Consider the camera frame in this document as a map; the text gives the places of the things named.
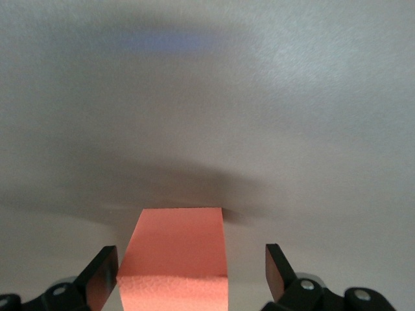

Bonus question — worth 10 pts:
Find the orange foam cube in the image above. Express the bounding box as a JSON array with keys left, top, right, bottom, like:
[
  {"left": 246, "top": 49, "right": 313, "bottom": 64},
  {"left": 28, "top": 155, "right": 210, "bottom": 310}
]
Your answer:
[{"left": 115, "top": 207, "right": 230, "bottom": 311}]

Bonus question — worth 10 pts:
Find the brown table cover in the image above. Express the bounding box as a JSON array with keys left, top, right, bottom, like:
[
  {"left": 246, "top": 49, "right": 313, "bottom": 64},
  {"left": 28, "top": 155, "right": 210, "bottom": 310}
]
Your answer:
[{"left": 0, "top": 0, "right": 415, "bottom": 311}]

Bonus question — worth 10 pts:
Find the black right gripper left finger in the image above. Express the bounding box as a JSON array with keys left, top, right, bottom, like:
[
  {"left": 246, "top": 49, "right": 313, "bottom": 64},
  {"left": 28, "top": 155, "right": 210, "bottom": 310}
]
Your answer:
[{"left": 22, "top": 245, "right": 119, "bottom": 311}]

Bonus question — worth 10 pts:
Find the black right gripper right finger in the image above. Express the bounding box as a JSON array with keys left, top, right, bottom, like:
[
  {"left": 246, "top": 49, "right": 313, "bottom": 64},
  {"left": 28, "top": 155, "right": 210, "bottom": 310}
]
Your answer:
[{"left": 261, "top": 243, "right": 344, "bottom": 311}]

